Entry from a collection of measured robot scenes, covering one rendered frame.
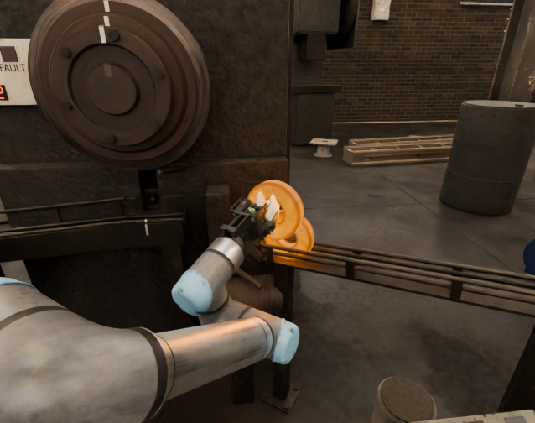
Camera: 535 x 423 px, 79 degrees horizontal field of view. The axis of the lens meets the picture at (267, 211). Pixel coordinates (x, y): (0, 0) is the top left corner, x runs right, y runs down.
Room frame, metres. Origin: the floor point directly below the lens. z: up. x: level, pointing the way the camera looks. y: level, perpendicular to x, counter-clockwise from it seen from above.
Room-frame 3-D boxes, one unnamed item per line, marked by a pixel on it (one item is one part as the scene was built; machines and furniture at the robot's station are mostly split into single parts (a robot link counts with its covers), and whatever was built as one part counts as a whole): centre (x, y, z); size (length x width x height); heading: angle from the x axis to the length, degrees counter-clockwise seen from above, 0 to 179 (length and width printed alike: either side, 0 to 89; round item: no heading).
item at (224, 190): (1.01, 0.16, 0.68); 0.11 x 0.08 x 0.24; 6
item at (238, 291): (0.88, 0.05, 0.27); 0.22 x 0.13 x 0.53; 96
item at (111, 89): (0.88, 0.39, 1.11); 0.28 x 0.06 x 0.28; 96
